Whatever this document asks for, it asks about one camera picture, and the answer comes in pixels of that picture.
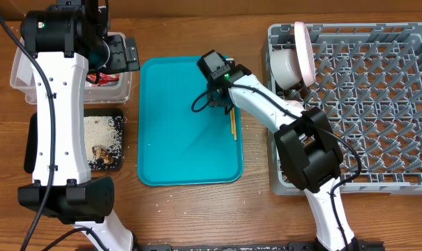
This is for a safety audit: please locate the red snack wrapper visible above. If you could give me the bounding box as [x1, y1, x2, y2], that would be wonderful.
[86, 73, 120, 86]

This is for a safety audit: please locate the grey bowl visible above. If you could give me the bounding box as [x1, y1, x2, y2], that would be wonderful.
[270, 49, 302, 90]

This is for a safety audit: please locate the large white plate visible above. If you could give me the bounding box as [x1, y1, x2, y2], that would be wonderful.
[294, 22, 315, 86]

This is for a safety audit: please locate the brown food scrap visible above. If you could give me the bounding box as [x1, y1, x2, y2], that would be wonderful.
[92, 146, 114, 165]

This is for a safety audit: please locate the small pink plate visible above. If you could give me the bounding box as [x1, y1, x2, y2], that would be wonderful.
[287, 100, 303, 109]

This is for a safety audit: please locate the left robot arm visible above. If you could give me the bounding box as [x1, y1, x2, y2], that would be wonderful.
[12, 1, 139, 250]

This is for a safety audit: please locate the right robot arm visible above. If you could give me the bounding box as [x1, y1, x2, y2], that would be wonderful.
[197, 50, 361, 250]

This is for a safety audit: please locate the grey dishwasher rack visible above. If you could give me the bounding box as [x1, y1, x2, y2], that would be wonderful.
[262, 22, 422, 195]

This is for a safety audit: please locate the clear plastic bin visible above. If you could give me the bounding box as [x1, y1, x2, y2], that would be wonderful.
[10, 49, 133, 105]

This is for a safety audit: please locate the black tray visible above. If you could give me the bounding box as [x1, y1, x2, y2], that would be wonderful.
[24, 107, 124, 174]

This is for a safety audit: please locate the teal serving tray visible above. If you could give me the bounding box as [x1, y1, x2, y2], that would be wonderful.
[137, 56, 244, 186]

